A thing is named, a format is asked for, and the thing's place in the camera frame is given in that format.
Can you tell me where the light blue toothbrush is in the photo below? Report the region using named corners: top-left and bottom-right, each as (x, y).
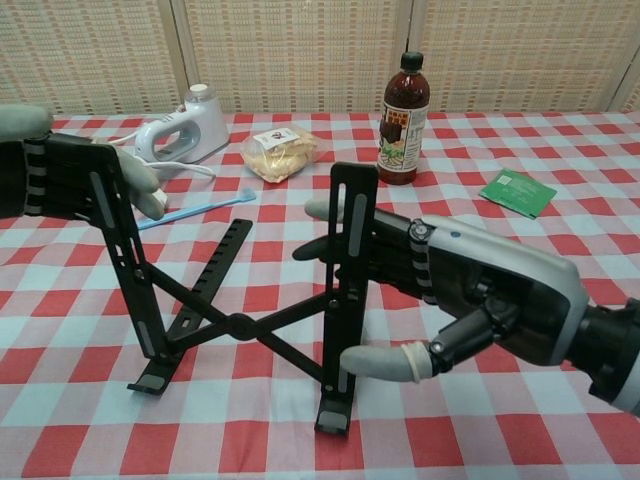
top-left (135, 188), bottom-right (257, 231)

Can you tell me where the red white checkered tablecloth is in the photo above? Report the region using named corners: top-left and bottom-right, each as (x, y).
top-left (0, 110), bottom-right (640, 480)

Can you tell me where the clear bag of snacks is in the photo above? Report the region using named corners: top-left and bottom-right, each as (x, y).
top-left (241, 125), bottom-right (320, 184)

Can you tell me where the woven bamboo screen panel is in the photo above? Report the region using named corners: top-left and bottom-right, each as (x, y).
top-left (407, 0), bottom-right (636, 114)
top-left (172, 0), bottom-right (416, 115)
top-left (0, 0), bottom-right (184, 119)
top-left (607, 34), bottom-right (640, 114)

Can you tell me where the dark sauce bottle black cap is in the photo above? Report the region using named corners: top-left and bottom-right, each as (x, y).
top-left (375, 50), bottom-right (431, 185)

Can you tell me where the black folding laptop stand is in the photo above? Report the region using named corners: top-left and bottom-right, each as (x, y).
top-left (74, 139), bottom-right (380, 436)

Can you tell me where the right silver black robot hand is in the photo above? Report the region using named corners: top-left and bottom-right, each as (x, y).
top-left (291, 196), bottom-right (591, 386)

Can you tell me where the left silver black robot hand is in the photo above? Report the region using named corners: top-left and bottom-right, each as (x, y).
top-left (0, 103), bottom-right (169, 221)

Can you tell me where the green foil packet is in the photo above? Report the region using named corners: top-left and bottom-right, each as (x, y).
top-left (478, 168), bottom-right (558, 220)

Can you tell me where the white electric hand mixer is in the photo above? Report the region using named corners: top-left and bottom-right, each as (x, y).
top-left (134, 83), bottom-right (230, 165)

